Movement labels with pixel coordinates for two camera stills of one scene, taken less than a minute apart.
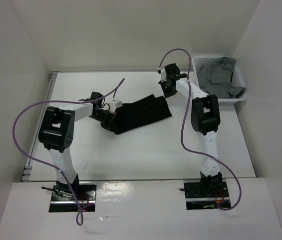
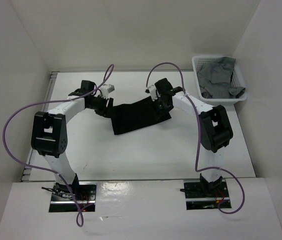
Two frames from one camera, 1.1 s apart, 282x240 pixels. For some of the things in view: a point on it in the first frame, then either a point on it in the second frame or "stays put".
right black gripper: x=167 y=93 → x=161 y=112
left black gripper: x=111 y=124 → x=106 y=111
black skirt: x=137 y=113 stays put
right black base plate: x=206 y=195 stays put
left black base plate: x=64 y=199 stays put
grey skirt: x=214 y=77 stays put
